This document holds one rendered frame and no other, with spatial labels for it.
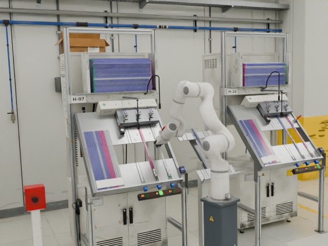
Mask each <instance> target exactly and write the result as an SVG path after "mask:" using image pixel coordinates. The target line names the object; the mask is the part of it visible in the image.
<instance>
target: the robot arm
mask: <svg viewBox="0 0 328 246"><path fill-rule="evenodd" d="M187 97H188V98H197V97H200V98H201V99H202V103H201V105H200V107H199V113H200V116H201V118H202V120H203V122H204V124H205V126H206V127H207V128H208V129H210V130H211V131H212V132H213V133H214V135H211V136H208V137H206V138H205V139H204V140H203V144H202V149H203V152H204V153H205V155H206V156H207V157H208V159H209V161H210V181H211V194H208V195H206V197H205V199H206V200H207V201H209V202H212V203H220V204H222V203H230V202H232V201H234V200H235V197H234V196H233V195H231V194H229V163H228V161H227V160H225V159H222V158H221V155H220V153H223V152H228V151H230V150H232V149H233V148H234V146H235V140H234V137H233V136H232V134H231V133H230V131H229V130H228V129H227V128H226V127H225V126H224V125H223V124H222V123H221V122H220V120H219V119H218V117H217V115H216V112H215V109H214V107H213V97H214V88H213V86H212V85H211V84H209V83H207V82H190V81H181V82H179V83H178V85H177V87H176V90H175V93H174V97H173V100H172V103H171V107H170V110H169V116H170V117H172V118H174V119H176V120H178V121H179V122H180V125H179V127H177V125H176V124H175V123H172V122H170V123H168V124H167V126H166V127H165V128H164V130H163V131H162V132H161V134H160V135H159V136H157V137H156V138H155V142H154V144H156V147H158V146H159V145H160V147H161V145H163V144H166V143H168V142H169V140H170V139H171V138H172V137H182V136H183V135H184V133H185V129H186V122H185V120H184V118H183V117H182V115H181V113H182V110H183V107H184V104H185V101H186V98H187Z"/></svg>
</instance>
